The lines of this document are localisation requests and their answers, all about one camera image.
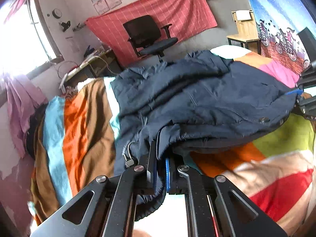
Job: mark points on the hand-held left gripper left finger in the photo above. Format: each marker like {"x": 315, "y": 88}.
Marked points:
{"x": 150, "y": 167}

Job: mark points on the blue printed bicycle curtain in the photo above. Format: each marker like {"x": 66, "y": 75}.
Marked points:
{"x": 271, "y": 5}

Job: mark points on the white box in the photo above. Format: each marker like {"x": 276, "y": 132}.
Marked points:
{"x": 244, "y": 15}

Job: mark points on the small wall shelf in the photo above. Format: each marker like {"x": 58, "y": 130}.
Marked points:
{"x": 79, "y": 27}

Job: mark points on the red window curtain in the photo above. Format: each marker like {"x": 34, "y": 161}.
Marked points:
{"x": 17, "y": 5}

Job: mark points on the colourful patchwork blanket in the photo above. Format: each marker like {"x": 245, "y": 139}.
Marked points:
{"x": 81, "y": 128}

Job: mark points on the dark navy padded jacket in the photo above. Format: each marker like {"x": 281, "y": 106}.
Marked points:
{"x": 197, "y": 98}

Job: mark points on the wooden desk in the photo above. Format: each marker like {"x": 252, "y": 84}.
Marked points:
{"x": 98, "y": 65}

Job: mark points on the window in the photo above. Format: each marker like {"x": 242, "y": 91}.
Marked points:
{"x": 24, "y": 42}

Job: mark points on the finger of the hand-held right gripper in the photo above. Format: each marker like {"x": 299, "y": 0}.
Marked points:
{"x": 295, "y": 92}
{"x": 307, "y": 108}

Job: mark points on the pink hanging garment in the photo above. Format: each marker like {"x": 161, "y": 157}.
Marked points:
{"x": 19, "y": 103}

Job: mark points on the black office chair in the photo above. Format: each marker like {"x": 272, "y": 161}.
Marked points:
{"x": 140, "y": 28}

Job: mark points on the wooden chair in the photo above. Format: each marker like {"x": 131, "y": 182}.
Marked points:
{"x": 246, "y": 29}

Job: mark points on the round wall clock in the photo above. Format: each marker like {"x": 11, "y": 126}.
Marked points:
{"x": 56, "y": 13}

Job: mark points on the red checked wall cloth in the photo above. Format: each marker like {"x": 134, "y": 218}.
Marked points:
{"x": 177, "y": 9}

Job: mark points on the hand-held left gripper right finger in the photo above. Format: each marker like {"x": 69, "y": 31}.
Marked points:
{"x": 168, "y": 177}

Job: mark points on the dark cloth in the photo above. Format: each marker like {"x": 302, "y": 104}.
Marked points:
{"x": 32, "y": 133}

